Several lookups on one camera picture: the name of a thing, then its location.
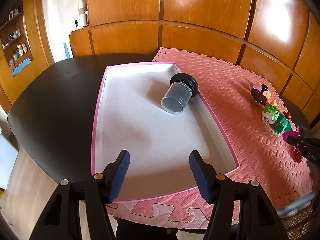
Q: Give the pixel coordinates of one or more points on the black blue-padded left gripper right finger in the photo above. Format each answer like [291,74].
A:
[258,218]

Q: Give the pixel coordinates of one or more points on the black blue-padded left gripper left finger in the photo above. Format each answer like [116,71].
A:
[60,218]

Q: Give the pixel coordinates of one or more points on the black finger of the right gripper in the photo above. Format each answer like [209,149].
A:
[309,147]

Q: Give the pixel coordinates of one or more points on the red toy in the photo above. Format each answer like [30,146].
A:
[298,156]

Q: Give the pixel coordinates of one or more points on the magenta spool toy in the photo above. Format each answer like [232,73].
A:
[292,138]

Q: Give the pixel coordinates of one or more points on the green spool toy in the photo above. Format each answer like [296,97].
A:
[282,124]

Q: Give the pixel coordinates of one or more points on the green white round toy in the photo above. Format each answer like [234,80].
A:
[270,114]

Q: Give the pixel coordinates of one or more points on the brown flower-shaped toy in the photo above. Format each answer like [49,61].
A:
[260,93]

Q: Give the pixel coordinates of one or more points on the pink foam puzzle mat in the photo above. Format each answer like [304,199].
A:
[260,152]

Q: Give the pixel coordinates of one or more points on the black round table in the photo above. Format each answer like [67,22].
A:
[53,117]

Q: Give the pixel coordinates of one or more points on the clear jar with black lid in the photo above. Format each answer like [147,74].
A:
[182,88]

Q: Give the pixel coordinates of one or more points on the pink-rimmed white tray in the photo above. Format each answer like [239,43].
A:
[129,116]

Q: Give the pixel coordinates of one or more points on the wooden cabinet wall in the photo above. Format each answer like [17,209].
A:
[277,39]

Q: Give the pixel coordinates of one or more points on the wooden wall shelf with items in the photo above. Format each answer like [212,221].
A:
[14,41]

